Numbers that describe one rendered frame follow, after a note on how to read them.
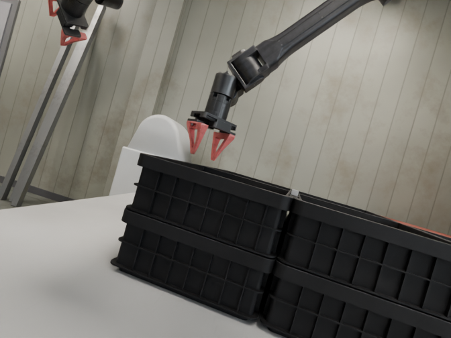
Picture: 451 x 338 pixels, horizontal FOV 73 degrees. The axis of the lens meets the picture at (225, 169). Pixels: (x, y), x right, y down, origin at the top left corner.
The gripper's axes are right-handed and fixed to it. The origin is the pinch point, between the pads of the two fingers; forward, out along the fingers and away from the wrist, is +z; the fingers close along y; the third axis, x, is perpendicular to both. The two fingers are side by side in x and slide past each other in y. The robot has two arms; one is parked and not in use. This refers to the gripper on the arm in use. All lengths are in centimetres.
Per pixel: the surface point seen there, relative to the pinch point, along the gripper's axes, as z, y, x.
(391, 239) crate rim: 4.9, -8.9, 42.6
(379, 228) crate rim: 3.8, -7.6, 41.0
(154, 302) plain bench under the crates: 26.6, 14.0, 19.1
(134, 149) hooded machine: 9, -69, -207
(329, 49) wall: -150, -214, -145
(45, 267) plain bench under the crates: 27.0, 28.3, 6.0
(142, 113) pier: -30, -89, -265
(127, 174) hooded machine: 33, -69, -207
